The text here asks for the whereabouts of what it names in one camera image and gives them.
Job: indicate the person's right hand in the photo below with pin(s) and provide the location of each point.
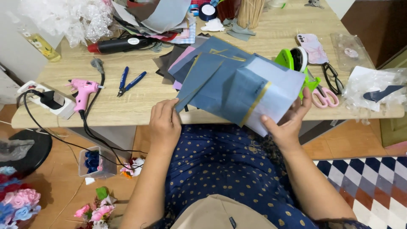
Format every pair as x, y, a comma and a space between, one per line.
287, 130

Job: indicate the dark blue gold-edged sheet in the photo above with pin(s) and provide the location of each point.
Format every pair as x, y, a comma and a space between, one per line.
210, 46

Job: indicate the brown wooden door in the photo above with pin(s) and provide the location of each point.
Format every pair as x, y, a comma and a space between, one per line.
378, 28

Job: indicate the person's left hand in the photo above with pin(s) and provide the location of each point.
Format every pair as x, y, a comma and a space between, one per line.
164, 127

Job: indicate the pile of mixed fabric sheets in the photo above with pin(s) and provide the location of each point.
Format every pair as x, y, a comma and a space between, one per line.
159, 17

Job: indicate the green and white tape dispenser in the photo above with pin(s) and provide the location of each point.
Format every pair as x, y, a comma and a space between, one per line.
286, 59

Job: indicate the pink and white flower bunch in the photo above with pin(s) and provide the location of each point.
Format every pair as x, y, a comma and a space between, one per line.
100, 211

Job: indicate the pale blue fabric sheet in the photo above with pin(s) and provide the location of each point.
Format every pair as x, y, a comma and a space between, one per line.
279, 86

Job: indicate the pink fabric sheet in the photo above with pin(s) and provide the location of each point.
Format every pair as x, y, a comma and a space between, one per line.
184, 55

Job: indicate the pink glue gun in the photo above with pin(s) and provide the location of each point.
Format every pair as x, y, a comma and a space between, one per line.
81, 90

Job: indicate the black heat gun red tip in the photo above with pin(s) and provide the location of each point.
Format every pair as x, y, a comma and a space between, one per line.
120, 45

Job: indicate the blue tape roll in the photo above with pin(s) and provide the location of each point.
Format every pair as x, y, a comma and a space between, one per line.
194, 9

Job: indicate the yellow flowered bottle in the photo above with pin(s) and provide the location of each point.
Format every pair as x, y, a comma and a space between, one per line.
43, 47

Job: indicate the person's navy dotted dress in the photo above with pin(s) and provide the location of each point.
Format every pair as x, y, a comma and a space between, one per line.
222, 165

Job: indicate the black plug adapter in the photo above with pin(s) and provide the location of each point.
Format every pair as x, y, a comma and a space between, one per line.
52, 100

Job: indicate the white power strip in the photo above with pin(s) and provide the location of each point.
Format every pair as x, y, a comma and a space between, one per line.
30, 95

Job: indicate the black round stool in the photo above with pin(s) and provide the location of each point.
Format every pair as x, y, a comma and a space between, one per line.
35, 152

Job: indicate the white crinkled plastic bag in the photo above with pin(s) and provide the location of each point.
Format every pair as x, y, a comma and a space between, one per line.
362, 82

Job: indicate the bunch of keys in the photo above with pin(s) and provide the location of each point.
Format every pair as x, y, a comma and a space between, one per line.
314, 3

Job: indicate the black eyeglasses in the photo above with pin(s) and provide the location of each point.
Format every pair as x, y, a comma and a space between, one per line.
330, 76

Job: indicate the blue fabric roses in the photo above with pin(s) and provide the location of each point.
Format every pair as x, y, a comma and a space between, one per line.
92, 161

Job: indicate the phone with pink marble case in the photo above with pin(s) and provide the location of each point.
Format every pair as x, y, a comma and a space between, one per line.
313, 47

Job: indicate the navy ribbon roll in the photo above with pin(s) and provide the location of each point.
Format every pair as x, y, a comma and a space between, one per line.
208, 12

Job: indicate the person's left fingers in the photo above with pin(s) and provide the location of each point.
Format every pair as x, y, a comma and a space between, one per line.
165, 105

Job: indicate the clear plastic container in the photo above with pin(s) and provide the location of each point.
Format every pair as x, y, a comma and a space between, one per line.
106, 165

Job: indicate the grey-blue fabric sheet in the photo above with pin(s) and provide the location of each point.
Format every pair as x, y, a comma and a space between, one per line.
198, 81

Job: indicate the grey fabric scrap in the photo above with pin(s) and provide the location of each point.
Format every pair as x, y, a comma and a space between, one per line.
240, 31

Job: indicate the dark grey fabric sheets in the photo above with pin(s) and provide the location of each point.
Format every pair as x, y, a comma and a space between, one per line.
167, 62

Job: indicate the navy fabric cutout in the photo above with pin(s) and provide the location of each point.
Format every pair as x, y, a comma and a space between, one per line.
381, 93

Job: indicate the heap of clear plastic wrap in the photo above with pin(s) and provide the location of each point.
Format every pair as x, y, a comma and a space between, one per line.
73, 17

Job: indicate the pink and blue flower bouquet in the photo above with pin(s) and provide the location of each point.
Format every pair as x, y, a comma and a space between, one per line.
19, 200

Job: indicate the white cloth piece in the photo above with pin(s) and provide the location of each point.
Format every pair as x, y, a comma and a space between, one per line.
212, 25

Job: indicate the blue sheet with gold stripe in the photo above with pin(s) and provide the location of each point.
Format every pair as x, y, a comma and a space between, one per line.
229, 92

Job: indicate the person's beige headscarf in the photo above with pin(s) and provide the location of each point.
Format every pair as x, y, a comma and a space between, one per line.
216, 213

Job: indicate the small white paper piece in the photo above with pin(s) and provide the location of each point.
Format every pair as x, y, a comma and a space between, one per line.
90, 181

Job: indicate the small white orange flowers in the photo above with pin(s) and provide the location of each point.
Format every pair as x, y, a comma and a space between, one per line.
135, 167

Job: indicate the purple fabric sheet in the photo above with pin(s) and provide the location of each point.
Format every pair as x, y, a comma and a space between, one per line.
177, 85

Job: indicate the dark red container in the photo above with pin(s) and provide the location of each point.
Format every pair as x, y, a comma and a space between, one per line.
226, 9

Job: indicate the checked rug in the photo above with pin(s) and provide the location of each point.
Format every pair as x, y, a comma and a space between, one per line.
375, 187

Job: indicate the bundle of bamboo sticks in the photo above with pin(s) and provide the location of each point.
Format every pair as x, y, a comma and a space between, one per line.
250, 12

